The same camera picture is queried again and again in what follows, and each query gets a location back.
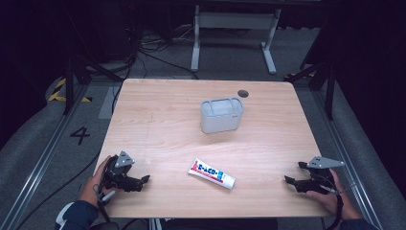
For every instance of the person's right hand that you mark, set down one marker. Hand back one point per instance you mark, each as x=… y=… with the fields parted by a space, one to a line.
x=335 y=199

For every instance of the white toothpaste tube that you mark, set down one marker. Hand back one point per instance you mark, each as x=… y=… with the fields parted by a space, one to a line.
x=211 y=174

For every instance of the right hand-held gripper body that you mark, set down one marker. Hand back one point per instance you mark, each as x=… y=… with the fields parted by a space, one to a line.
x=320 y=179

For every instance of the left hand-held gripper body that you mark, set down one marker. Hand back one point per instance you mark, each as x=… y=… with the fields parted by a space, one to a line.
x=118 y=174

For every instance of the white desk frame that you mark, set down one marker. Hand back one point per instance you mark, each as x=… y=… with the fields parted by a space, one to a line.
x=234 y=19

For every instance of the yellow black floor tape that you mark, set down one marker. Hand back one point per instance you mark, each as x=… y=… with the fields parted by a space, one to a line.
x=57 y=92

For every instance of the person's left hand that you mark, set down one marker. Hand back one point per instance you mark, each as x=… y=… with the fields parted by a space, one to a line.
x=93 y=187

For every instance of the aluminium floor rail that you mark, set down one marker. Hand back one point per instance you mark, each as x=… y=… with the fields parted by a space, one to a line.
x=41 y=163
x=346 y=159

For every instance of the grey plastic container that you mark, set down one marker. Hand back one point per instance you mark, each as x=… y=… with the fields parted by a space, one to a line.
x=221 y=115

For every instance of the black tripod stand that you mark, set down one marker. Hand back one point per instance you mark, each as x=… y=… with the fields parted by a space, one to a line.
x=328 y=86
x=69 y=83

